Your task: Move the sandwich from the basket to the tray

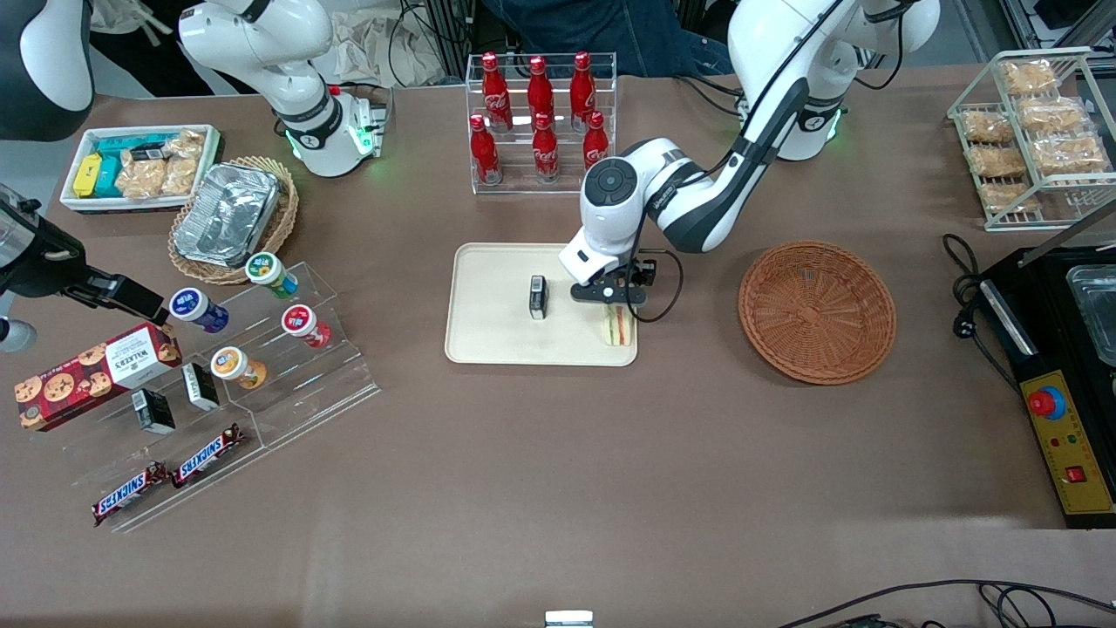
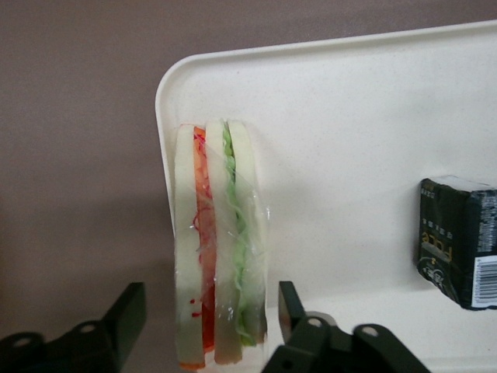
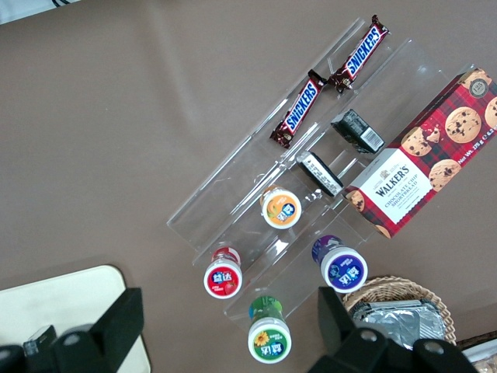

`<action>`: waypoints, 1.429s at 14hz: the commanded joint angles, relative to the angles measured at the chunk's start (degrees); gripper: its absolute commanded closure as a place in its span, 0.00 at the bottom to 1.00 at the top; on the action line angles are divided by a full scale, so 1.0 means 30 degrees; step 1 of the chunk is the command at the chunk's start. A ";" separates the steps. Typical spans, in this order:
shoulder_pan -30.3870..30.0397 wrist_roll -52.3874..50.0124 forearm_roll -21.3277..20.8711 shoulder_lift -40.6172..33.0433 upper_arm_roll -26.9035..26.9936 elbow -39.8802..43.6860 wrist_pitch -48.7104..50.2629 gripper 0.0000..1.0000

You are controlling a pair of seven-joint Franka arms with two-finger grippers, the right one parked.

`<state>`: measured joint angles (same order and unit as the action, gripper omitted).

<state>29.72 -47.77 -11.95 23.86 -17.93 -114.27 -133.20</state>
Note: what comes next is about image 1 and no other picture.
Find blue lid small bottle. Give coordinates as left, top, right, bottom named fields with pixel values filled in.
left=169, top=287, right=230, bottom=333

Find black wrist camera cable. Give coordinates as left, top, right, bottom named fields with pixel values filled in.
left=629, top=222, right=686, bottom=324

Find oval wicker basket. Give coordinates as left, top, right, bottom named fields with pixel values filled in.
left=168, top=157, right=300, bottom=286

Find teal long box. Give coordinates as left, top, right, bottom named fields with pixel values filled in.
left=94, top=133, right=168, bottom=160

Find yellow small box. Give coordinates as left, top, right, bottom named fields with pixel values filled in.
left=72, top=154, right=104, bottom=198

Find green lid small bottle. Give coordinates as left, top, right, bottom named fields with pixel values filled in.
left=245, top=252, right=299, bottom=299

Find person in blue jeans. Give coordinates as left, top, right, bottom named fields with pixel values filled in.
left=484, top=0, right=733, bottom=78

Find Snickers chocolate bar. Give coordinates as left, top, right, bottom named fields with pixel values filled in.
left=92, top=462, right=169, bottom=527
left=171, top=424, right=245, bottom=488

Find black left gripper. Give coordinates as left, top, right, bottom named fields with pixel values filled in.
left=570, top=258, right=650, bottom=322

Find white plastic bin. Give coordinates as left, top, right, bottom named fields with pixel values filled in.
left=59, top=124, right=223, bottom=215

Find white wire rack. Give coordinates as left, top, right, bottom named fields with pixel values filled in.
left=948, top=48, right=1116, bottom=232

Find black thin cable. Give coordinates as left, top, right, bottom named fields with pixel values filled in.
left=776, top=579, right=1116, bottom=628

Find black appliance power cable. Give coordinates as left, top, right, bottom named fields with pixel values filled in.
left=942, top=233, right=1025, bottom=393

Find cream plastic tray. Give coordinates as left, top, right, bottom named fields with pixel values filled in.
left=445, top=242, right=638, bottom=366

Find red cola bottle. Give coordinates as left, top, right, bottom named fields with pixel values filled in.
left=481, top=52, right=514, bottom=134
left=527, top=56, right=556, bottom=123
left=569, top=51, right=597, bottom=133
left=469, top=113, right=503, bottom=186
left=532, top=113, right=561, bottom=184
left=582, top=112, right=611, bottom=172

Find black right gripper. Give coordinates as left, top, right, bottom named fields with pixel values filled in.
left=0, top=201, right=172, bottom=329

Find clear acrylic bottle rack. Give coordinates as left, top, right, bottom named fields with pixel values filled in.
left=465, top=52, right=618, bottom=195

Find black arm base cables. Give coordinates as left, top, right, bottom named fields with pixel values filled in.
left=676, top=74, right=742, bottom=114

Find red lid small bottle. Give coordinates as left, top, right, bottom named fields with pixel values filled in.
left=281, top=304, right=333, bottom=349

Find round brown wicker basket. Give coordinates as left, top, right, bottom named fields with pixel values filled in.
left=738, top=241, right=897, bottom=386

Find orange lid small bottle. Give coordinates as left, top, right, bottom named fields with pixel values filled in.
left=210, top=346, right=268, bottom=390

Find red Walkers cookie box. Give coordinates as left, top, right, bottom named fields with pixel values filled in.
left=14, top=323, right=184, bottom=432

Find yellow panel control box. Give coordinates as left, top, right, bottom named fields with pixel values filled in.
left=1020, top=370, right=1116, bottom=517

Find clear acrylic stepped stand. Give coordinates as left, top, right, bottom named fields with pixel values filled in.
left=65, top=260, right=382, bottom=533

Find cream cloth bag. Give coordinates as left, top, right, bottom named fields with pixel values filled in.
left=336, top=9, right=463, bottom=88

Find aluminium foil tray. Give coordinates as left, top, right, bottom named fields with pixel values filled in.
left=173, top=163, right=282, bottom=269

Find bagged pastry snack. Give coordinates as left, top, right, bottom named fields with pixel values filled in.
left=962, top=109, right=1017, bottom=145
left=1033, top=135, right=1110, bottom=175
left=1018, top=96, right=1084, bottom=133
left=998, top=59, right=1060, bottom=95
left=970, top=144, right=1030, bottom=180
left=981, top=181, right=1040, bottom=215

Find metal pan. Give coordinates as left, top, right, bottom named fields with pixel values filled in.
left=1065, top=264, right=1116, bottom=367

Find black cooking appliance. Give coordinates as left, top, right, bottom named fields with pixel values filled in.
left=976, top=201, right=1116, bottom=529

